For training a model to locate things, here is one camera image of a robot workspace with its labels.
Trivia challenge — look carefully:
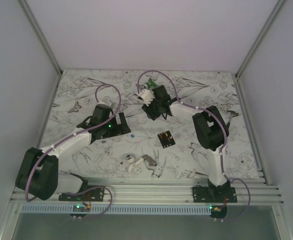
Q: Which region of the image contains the left aluminium corner post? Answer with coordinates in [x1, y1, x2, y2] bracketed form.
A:
[17, 0, 63, 75]

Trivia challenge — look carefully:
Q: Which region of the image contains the aluminium rail frame front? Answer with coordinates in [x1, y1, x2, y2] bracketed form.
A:
[10, 176, 285, 205]

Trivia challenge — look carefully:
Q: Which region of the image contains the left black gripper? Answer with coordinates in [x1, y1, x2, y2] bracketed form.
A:
[101, 112, 131, 139]

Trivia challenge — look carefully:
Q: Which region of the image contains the grey metal bracket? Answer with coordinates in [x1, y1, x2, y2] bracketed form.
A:
[141, 154, 158, 169]

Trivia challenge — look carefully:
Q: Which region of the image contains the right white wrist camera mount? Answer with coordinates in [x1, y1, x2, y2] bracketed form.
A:
[137, 89, 155, 106]

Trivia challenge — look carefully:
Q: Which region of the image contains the white pipe fitting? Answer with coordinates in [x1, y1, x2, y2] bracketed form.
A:
[122, 153, 144, 174]

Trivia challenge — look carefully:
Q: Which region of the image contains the green spray nozzle toy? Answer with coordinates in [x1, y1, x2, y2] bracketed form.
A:
[143, 78, 158, 89]

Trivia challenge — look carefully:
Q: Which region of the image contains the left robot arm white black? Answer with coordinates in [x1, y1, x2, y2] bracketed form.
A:
[15, 104, 131, 201]

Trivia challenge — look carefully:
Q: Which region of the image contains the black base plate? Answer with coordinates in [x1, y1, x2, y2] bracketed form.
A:
[58, 186, 105, 202]
[191, 185, 238, 204]

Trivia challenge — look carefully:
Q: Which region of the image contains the clear plastic fuse box cover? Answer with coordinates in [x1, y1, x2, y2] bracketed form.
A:
[129, 116, 139, 125]

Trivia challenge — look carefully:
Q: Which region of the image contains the small circuit board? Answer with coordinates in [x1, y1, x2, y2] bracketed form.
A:
[73, 204, 91, 213]
[209, 205, 227, 214]

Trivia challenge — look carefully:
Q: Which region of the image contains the perforated grey cable duct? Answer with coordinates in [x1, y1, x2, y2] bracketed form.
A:
[21, 203, 211, 216]

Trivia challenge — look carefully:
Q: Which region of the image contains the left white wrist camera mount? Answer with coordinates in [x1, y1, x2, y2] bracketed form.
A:
[97, 101, 115, 110]

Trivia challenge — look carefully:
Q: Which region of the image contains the small grey hammer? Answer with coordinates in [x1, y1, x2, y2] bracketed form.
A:
[227, 110, 239, 126]

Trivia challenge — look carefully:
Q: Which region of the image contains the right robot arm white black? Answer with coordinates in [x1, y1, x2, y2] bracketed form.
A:
[137, 85, 229, 203]

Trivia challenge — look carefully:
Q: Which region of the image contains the left small circuit board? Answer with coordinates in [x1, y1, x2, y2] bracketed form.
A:
[73, 204, 91, 213]

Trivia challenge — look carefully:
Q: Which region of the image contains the black fuse box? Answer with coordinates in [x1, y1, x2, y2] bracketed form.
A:
[157, 131, 176, 149]

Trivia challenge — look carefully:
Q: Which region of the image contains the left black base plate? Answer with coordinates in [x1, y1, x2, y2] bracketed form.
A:
[58, 186, 105, 202]

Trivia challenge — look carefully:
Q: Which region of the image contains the right aluminium corner post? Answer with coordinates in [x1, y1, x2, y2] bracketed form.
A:
[234, 0, 287, 78]

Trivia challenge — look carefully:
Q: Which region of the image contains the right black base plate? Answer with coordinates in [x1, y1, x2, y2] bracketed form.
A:
[191, 185, 238, 204]

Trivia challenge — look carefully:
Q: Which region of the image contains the floral printed table mat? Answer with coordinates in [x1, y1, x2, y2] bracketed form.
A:
[40, 70, 259, 179]

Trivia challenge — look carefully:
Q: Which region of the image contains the right small circuit board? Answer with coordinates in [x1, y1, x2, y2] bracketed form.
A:
[209, 205, 227, 214]

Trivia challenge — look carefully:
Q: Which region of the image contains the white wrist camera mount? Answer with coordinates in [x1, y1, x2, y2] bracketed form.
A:
[97, 101, 115, 110]
[137, 89, 155, 106]

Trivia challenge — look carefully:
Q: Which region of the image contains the aluminium corner post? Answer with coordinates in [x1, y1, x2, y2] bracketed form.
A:
[17, 0, 63, 75]
[234, 0, 287, 78]

